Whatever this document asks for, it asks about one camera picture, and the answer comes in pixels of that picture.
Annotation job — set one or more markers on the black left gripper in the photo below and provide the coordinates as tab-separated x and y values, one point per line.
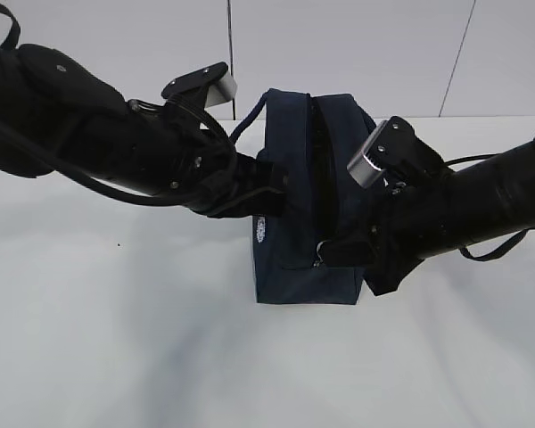
255	187

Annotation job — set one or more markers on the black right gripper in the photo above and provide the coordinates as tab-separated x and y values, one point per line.
397	234

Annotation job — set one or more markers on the navy blue lunch bag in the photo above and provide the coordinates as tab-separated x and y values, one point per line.
313	138

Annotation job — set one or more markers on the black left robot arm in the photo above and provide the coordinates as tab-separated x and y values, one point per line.
56	116

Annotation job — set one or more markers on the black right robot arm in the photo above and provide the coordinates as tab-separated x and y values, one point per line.
493	207

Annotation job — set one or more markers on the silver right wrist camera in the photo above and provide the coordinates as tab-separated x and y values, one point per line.
394	149

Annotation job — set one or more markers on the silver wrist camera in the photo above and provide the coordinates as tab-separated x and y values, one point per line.
210	86
394	149

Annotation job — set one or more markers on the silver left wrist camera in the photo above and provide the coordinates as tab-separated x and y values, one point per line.
210	86

